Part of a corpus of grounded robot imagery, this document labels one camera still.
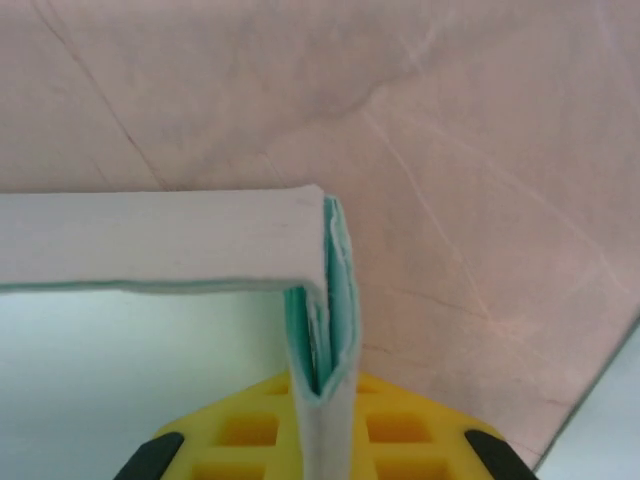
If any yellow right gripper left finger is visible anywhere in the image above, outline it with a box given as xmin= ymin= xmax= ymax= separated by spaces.
xmin=113 ymin=372 xmax=307 ymax=480

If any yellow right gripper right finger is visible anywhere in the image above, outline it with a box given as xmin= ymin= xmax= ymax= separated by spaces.
xmin=349 ymin=372 xmax=539 ymax=480

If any light blue slotted paper box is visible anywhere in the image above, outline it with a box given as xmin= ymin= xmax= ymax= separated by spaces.
xmin=537 ymin=319 xmax=640 ymax=480

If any light blue round-flap paper box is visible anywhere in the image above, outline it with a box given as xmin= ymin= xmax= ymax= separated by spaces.
xmin=0 ymin=183 xmax=362 ymax=480

